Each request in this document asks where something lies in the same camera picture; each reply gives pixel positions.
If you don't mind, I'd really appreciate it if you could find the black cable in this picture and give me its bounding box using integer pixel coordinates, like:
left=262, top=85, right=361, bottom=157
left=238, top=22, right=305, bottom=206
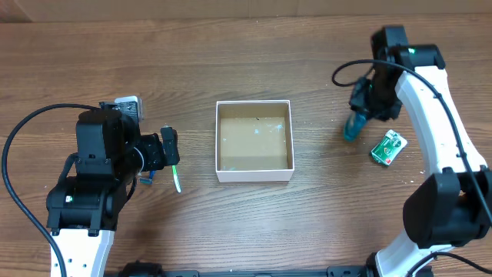
left=331, top=58, right=492, bottom=228
left=1, top=103, right=101, bottom=277

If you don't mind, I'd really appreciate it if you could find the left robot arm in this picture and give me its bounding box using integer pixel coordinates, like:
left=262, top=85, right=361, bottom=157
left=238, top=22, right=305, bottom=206
left=46, top=108, right=180, bottom=276

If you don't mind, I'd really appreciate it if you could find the white cardboard box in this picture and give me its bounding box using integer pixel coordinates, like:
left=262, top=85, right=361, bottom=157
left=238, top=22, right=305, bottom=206
left=214, top=100, right=295, bottom=182

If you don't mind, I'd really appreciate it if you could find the right black cable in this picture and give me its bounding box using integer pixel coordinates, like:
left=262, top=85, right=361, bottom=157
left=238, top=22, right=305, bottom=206
left=331, top=58, right=492, bottom=228

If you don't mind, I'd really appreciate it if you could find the green white packet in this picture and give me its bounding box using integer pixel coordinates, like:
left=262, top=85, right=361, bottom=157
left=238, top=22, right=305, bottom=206
left=371, top=129, right=407, bottom=166

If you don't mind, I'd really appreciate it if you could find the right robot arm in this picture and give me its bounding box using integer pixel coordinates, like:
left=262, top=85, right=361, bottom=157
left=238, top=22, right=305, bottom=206
left=344, top=25, right=491, bottom=276

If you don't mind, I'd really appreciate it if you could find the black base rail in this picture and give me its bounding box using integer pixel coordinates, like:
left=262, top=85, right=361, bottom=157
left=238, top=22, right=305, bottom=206
left=103, top=261, right=434, bottom=277

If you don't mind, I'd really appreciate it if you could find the left black cable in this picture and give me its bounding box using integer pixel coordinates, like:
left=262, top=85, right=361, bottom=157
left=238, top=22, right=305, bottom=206
left=1, top=103, right=101, bottom=277

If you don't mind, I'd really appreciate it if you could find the blue mouthwash bottle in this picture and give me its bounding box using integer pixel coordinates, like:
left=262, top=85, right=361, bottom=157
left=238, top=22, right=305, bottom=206
left=344, top=112, right=367, bottom=142

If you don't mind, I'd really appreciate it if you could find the green white toothbrush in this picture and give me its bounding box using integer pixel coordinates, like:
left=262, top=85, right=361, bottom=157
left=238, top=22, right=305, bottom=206
left=161, top=125, right=182, bottom=194

